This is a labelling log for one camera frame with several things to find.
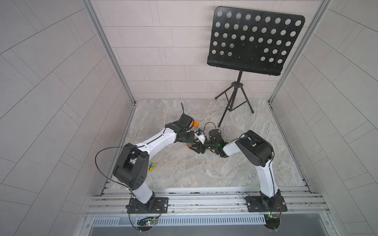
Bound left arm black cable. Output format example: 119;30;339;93
94;147;133;192

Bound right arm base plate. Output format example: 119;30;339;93
243;191;287;212

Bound circuit board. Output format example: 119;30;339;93
137;217;158;232
264;213;281;231

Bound yellow sticker on table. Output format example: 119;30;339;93
148;161;156;172

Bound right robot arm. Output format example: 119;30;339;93
187;129;279;208

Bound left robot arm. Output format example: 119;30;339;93
112;114;195;205

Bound right circuit board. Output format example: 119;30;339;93
264;213;281;231

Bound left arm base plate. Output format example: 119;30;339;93
126;197;169;214

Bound aluminium rail frame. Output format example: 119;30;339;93
74;186;338;236

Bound left circuit board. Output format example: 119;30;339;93
137;217;158;232

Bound black music stand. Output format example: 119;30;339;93
207;6;305;112

